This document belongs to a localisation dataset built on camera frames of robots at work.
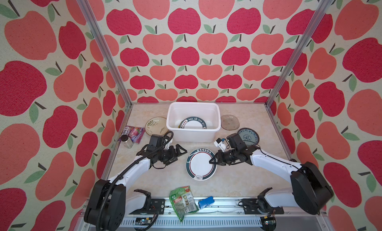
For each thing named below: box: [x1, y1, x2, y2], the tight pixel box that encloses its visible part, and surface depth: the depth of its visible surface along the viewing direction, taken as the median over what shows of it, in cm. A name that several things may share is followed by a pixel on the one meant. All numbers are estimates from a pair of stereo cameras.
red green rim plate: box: [185, 147, 218, 182], surface depth 83 cm
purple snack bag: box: [121, 125, 145, 144], surface depth 103 cm
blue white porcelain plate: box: [237, 127, 260, 147], surface depth 103 cm
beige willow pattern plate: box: [144, 116, 169, 136], surface depth 107 cm
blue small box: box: [197, 195, 215, 209], surface depth 76 cm
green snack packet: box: [169, 185, 200, 223], surface depth 76 cm
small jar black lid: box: [120, 134, 134, 149], surface depth 92 cm
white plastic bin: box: [166, 102, 222, 143], surface depth 100 cm
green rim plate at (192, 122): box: [178, 116, 207, 129], surface depth 107 cm
